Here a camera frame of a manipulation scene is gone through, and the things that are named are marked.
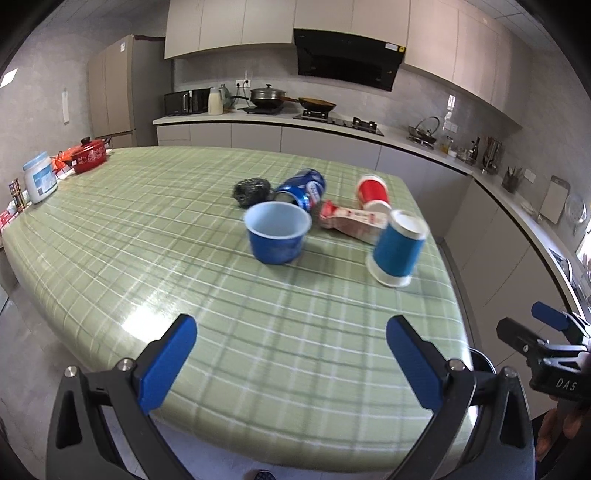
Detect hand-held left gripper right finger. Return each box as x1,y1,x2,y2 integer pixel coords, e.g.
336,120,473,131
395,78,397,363
386,315,536,480

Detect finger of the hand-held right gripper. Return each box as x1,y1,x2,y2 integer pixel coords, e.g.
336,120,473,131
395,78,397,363
497,318,550,367
531,302,591,342

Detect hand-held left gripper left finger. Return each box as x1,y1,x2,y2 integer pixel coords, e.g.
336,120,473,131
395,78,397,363
45,314,198,480

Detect tall blue paper cup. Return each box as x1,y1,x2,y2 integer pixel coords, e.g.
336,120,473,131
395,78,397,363
366,209,429,288

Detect red white crushed carton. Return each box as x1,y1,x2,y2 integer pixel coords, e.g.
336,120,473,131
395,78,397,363
318,199,389,245

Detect blue bowl cup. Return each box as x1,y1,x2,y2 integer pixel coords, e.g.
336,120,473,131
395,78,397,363
244,202,313,265

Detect red paper cup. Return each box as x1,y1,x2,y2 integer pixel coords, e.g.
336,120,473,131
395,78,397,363
355,174,392,215

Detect black bag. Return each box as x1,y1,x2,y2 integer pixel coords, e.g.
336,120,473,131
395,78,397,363
233,176,272,207

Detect blue drink can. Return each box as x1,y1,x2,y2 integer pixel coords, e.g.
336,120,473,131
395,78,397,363
273,168,327,210

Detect person's right hand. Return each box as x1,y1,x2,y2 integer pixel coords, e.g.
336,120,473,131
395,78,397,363
542,401,591,457

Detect steel kitchen sink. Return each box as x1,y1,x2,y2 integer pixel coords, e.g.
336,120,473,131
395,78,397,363
547,249,591,305

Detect steel colander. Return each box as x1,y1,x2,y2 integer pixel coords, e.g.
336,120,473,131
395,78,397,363
566,194,588,236

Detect white cutting board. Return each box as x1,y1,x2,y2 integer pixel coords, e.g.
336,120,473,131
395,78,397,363
538,175,570,224

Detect steel utensil holder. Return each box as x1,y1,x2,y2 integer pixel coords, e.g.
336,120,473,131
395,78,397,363
481,136,503,175

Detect white tub with blue label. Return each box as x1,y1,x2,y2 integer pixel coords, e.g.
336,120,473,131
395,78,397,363
23,151,59,204

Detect red cooking pot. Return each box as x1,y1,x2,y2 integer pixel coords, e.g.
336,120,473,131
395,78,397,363
65,137,112,174

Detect small brown box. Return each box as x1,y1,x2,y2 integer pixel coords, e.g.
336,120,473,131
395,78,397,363
8,179,27,214

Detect orange plastic bag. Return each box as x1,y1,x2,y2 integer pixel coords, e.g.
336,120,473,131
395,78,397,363
51,152,77,176

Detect black gas hob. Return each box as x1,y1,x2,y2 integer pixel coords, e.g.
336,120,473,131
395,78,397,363
294,110,385,136

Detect black microwave oven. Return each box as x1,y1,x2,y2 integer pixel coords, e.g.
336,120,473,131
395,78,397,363
164,89,211,116

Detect beige refrigerator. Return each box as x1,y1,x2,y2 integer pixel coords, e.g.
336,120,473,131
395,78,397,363
88,34,174,148

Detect dark wok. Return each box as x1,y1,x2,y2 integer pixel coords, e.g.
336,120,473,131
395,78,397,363
281,96,337,113

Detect grey pot with lid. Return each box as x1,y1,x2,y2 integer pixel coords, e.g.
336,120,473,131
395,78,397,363
250,84,288,109

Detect black range hood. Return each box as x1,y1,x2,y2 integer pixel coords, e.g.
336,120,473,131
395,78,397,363
294,28,407,92

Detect steel pot with loop handle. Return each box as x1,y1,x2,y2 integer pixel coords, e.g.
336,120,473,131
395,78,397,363
407,116,441,149

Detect beige upper wall cabinets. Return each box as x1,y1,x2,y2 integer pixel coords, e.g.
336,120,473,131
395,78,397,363
164,0,525,130

